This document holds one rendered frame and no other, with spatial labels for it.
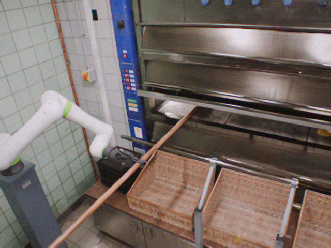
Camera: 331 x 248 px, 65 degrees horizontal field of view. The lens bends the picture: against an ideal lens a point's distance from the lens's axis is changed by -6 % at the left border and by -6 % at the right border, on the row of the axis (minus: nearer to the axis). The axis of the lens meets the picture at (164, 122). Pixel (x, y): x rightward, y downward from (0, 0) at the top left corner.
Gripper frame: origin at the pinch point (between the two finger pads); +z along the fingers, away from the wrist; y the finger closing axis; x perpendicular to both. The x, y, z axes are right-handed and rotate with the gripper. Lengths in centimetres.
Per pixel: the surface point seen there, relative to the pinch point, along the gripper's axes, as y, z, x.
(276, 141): 3, 69, -60
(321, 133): -1, 96, -76
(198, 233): 44, 39, 0
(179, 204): 60, 7, -30
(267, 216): 60, 73, -47
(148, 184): 59, -27, -38
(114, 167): 36, -48, -23
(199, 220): 31, 40, 0
